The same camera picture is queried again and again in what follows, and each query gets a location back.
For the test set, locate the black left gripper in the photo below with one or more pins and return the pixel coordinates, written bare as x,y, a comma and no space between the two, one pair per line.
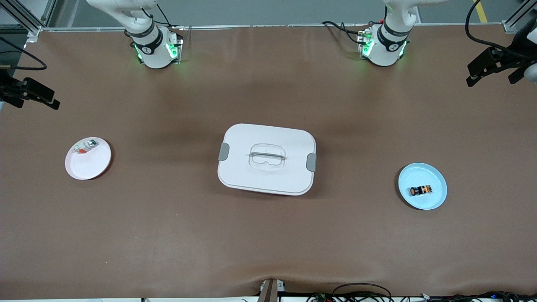
505,59

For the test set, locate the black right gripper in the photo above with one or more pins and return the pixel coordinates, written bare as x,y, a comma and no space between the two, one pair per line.
9,92

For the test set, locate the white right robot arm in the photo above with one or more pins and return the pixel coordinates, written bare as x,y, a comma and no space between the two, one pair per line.
155,54

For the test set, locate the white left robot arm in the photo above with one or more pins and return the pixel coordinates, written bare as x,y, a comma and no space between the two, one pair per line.
384,52

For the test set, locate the white red small part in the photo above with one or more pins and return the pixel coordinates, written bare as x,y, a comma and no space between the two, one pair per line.
85,147

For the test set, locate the pink round plate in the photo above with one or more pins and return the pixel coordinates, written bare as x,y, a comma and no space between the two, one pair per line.
90,165

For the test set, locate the light blue round plate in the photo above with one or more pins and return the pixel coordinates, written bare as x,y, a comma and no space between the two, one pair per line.
419,178

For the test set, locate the white lidded storage box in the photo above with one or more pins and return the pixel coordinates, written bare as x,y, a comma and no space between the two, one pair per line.
268,176

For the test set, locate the brown table mat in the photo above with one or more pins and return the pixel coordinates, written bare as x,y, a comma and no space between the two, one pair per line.
268,243

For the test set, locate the aluminium frame post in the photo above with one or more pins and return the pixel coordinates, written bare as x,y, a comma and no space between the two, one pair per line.
25,16
518,19

